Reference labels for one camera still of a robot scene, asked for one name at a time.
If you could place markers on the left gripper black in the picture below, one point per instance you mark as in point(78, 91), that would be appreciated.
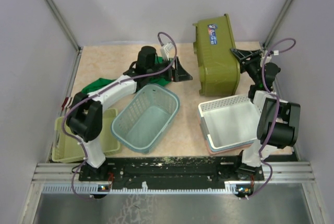
point(178, 74)

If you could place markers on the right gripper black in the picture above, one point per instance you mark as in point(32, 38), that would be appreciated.
point(245, 63)

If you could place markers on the large olive green container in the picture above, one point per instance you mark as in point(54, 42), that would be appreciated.
point(219, 71)

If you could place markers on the light blue perforated basket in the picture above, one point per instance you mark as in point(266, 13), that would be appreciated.
point(146, 119)

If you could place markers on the white perforated tray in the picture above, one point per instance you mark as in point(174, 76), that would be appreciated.
point(229, 123)

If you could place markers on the pale yellow-green perforated basket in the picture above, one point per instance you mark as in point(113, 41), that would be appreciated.
point(67, 150)

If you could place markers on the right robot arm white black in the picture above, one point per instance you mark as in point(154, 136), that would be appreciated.
point(278, 124)

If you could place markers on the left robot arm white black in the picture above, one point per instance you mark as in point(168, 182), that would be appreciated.
point(85, 117)

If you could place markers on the blue grey perforated tray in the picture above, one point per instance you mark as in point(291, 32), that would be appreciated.
point(224, 148)

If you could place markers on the pink perforated tray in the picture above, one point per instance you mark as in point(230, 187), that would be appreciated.
point(227, 151)

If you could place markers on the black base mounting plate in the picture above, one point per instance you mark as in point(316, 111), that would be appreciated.
point(171, 173)

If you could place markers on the maroon white striped sock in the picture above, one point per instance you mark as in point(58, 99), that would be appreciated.
point(67, 103)

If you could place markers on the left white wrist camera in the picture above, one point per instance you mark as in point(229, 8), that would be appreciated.
point(165, 50)

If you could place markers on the white slotted cable duct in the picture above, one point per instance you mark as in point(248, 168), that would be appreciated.
point(101, 189)

